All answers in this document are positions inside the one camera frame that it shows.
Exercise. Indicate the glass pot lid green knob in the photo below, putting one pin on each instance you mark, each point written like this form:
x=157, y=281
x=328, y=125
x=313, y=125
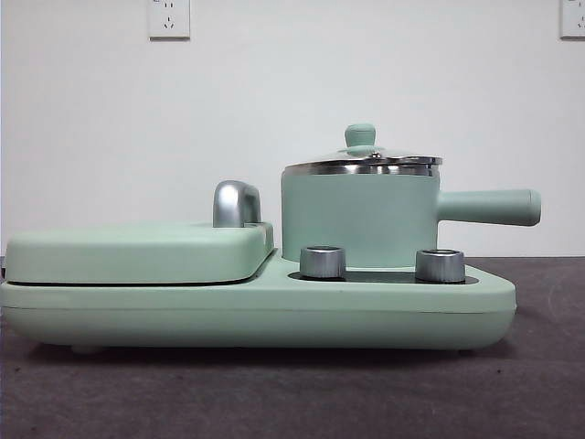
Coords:
x=360, y=136

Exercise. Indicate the green hinged griddle cover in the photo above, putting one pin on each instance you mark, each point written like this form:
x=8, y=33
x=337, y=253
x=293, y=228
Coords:
x=128, y=256

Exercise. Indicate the green breakfast machine base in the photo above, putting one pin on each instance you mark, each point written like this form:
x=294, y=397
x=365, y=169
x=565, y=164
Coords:
x=228, y=311

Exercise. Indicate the silver control knob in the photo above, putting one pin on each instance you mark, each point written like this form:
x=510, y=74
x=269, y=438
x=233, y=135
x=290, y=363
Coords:
x=439, y=266
x=322, y=263

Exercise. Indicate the white wall socket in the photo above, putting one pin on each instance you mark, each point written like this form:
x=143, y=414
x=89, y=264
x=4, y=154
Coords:
x=573, y=18
x=168, y=20

